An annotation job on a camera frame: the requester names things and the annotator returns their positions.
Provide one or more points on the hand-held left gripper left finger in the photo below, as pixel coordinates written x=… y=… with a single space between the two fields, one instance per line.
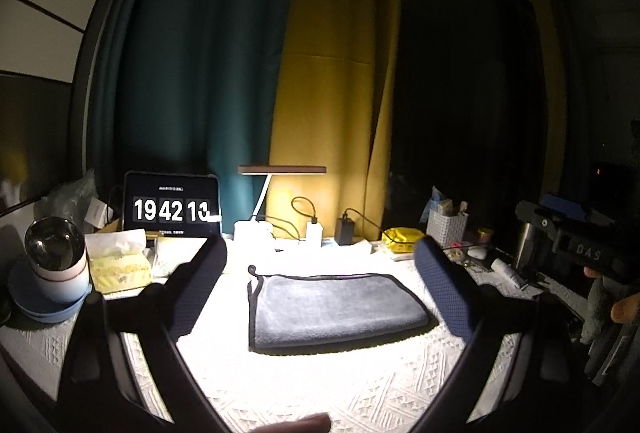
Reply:
x=196 y=287

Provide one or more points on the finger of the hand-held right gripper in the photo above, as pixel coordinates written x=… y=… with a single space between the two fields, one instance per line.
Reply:
x=537 y=215

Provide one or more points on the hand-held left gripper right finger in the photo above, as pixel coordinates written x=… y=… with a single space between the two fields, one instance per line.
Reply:
x=443 y=289

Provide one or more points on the grey towel with black trim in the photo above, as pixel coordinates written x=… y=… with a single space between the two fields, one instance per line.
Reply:
x=335 y=308

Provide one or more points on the person's right hand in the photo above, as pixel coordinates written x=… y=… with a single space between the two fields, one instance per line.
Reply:
x=625 y=310

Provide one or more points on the person's left hand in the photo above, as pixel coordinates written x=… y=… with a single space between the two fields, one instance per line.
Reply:
x=292 y=425

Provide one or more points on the steel flask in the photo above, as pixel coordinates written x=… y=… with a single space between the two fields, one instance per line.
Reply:
x=525 y=248

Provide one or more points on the small white oval object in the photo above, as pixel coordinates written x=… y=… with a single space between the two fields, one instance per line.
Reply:
x=477 y=252

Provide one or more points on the gold-lidded jar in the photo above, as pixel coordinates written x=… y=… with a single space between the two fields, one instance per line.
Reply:
x=484 y=235

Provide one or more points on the white woven basket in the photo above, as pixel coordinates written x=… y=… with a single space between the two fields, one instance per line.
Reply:
x=446 y=228

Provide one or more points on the white tube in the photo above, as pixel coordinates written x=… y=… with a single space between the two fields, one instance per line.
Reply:
x=507 y=272

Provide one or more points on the yellow packet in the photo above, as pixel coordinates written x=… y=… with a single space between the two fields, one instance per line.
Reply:
x=402 y=238

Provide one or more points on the yellow tissue box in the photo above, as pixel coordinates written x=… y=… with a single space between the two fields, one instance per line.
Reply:
x=120 y=263

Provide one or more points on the tablet showing flip clock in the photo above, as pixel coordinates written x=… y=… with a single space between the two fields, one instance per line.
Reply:
x=172 y=208

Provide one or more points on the white desk lamp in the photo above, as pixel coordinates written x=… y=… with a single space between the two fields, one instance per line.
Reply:
x=260 y=223

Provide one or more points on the black charger plug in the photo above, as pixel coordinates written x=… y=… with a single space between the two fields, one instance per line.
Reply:
x=345 y=230

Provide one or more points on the small white box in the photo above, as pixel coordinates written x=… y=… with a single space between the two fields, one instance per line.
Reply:
x=97 y=213

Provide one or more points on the white charger plug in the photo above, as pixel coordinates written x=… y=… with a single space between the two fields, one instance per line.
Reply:
x=314 y=233

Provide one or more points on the steel-lined white and blue cup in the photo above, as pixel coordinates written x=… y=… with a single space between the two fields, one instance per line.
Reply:
x=57 y=263

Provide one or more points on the white patterned tablecloth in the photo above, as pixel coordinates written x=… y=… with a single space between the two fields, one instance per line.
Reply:
x=310 y=388

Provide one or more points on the clear plastic bag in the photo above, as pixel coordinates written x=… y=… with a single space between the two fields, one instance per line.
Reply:
x=70 y=198

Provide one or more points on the blue plate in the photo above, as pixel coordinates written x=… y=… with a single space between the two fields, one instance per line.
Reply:
x=30 y=303

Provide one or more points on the teal curtain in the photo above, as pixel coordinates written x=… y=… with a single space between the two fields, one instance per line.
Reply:
x=200 y=63

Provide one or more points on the yellow curtain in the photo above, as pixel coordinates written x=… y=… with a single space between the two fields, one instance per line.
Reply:
x=330 y=78

